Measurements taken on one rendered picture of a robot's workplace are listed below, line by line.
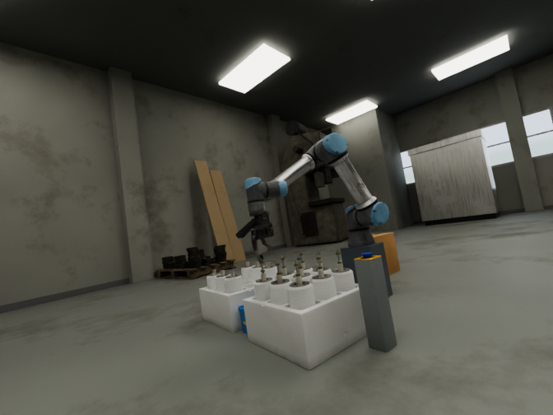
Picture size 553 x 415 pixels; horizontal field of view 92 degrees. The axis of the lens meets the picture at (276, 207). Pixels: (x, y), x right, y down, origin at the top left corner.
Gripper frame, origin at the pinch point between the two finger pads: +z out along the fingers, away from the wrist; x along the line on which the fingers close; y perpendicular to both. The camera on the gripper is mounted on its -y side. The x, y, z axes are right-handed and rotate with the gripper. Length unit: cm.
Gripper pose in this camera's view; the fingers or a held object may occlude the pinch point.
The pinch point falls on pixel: (259, 258)
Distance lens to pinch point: 120.2
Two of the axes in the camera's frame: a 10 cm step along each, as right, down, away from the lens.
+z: 1.5, 9.9, -0.8
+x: 3.0, 0.3, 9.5
